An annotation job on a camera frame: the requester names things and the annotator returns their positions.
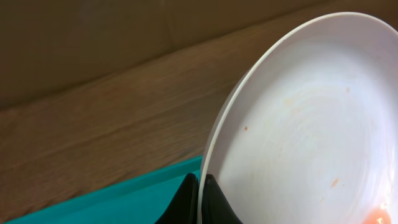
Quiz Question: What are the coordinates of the white plate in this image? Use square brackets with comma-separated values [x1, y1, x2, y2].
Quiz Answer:
[201, 12, 397, 223]

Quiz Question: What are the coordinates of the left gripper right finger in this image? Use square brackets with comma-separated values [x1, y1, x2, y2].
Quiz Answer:
[201, 174, 242, 224]

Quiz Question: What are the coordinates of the teal plastic tray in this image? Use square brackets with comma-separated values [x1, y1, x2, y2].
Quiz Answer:
[10, 156, 202, 224]

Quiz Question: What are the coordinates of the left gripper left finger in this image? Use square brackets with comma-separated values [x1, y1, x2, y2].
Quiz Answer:
[155, 173, 199, 224]

